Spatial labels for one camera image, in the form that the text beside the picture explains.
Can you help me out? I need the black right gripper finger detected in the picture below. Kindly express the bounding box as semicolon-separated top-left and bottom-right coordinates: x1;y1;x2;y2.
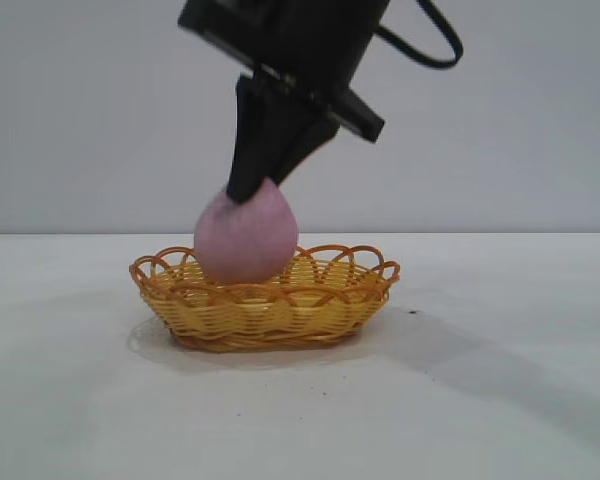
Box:
270;115;340;186
227;74;314;204

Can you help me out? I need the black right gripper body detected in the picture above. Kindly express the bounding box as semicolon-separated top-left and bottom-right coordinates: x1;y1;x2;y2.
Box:
177;0;386;145

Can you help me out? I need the pink peach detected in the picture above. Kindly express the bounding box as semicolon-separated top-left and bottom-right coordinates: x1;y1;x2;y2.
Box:
193;179;299;286

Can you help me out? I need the yellow woven wicker basket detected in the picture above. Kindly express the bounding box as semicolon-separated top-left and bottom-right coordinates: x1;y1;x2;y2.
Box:
128;243;402;353

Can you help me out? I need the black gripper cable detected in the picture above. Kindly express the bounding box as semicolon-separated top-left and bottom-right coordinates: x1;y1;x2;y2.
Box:
373;0;465;70

